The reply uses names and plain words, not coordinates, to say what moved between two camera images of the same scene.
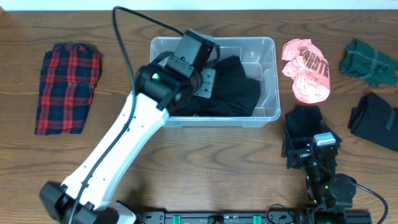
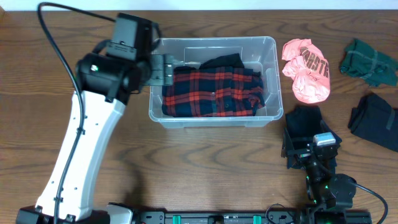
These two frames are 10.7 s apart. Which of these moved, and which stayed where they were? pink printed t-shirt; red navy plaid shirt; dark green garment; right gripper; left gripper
Moved: left gripper; red navy plaid shirt
Stayed: pink printed t-shirt; right gripper; dark green garment
